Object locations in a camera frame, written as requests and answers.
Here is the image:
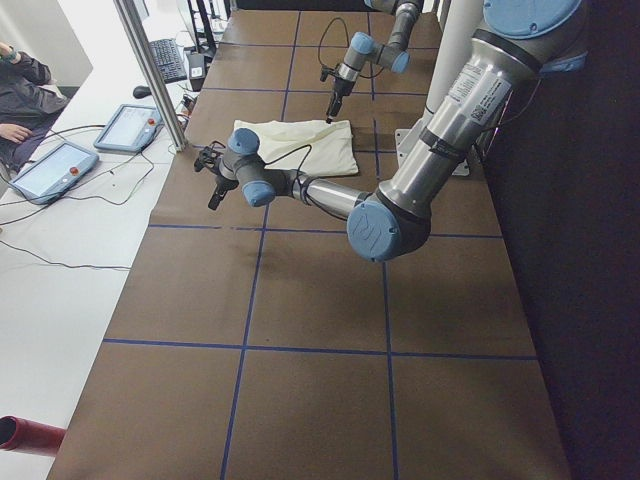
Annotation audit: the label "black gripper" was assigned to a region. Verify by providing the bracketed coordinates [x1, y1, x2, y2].
[194, 141, 235, 210]
[320, 63, 356, 124]

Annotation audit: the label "cream cat print t-shirt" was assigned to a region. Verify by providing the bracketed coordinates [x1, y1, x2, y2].
[234, 120, 359, 177]

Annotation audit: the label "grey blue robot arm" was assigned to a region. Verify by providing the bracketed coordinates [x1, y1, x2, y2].
[194, 1, 589, 262]
[319, 0, 424, 124]

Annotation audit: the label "far teach pendant tablet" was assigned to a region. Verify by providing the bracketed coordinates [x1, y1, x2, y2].
[93, 104, 163, 154]

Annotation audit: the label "teach pendant tablet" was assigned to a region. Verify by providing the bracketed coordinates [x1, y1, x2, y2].
[9, 142, 99, 205]
[93, 104, 163, 154]

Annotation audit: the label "black box with white label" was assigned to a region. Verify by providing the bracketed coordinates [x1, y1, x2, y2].
[187, 52, 207, 92]

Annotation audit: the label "black computer mouse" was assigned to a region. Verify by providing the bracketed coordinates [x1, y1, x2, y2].
[132, 85, 151, 99]

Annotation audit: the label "black keyboard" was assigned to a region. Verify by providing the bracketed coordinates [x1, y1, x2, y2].
[149, 39, 187, 83]

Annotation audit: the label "near teach pendant tablet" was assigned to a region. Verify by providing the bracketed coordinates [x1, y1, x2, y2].
[9, 142, 99, 205]

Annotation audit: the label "seated person in dark jacket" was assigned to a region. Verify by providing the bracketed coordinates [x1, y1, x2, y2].
[1, 42, 69, 173]

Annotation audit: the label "red cylinder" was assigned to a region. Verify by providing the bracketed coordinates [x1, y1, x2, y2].
[1, 416, 66, 457]

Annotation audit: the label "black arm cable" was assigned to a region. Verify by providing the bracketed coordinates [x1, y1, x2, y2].
[262, 143, 315, 201]
[317, 17, 351, 76]

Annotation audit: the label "black pendant cables on desk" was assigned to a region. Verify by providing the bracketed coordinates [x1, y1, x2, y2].
[0, 119, 174, 274]

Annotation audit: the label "aluminium frame post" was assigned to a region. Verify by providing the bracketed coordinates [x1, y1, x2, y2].
[114, 0, 187, 152]

